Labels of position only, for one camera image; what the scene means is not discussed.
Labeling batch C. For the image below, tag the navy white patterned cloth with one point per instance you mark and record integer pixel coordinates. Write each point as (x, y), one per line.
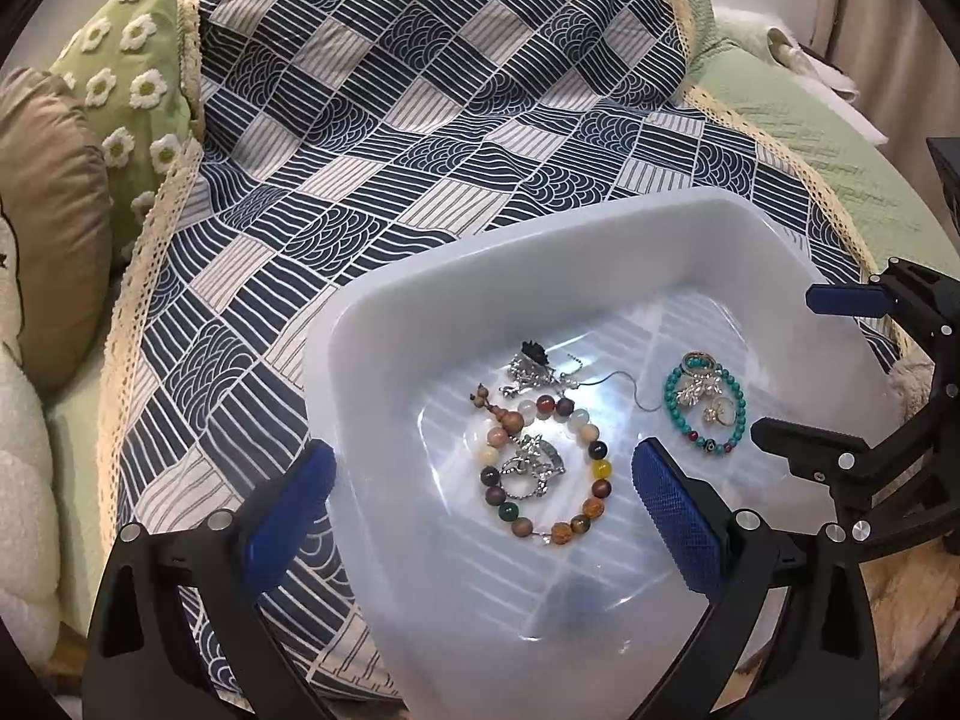
(472, 245)

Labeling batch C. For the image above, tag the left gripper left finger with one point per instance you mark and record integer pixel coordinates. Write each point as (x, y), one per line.
(142, 660)

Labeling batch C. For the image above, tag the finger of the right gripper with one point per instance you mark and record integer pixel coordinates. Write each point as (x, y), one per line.
(889, 498)
(906, 293)

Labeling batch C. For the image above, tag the white plush toy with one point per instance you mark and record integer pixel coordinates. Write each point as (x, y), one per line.
(30, 526)

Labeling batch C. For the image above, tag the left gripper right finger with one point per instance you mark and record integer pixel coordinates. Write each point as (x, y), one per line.
(822, 661)

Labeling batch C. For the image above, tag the brown cushion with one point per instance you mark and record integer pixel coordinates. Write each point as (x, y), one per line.
(56, 241)

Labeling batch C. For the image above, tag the silver flower brooch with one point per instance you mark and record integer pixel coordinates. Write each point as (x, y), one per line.
(691, 390)

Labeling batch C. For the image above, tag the beige fluffy blanket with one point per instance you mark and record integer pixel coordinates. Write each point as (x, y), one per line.
(913, 594)

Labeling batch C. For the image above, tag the green daisy pillow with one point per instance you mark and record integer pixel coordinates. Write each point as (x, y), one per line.
(124, 66)

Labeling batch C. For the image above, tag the light green bedspread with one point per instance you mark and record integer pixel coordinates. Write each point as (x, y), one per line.
(872, 207)

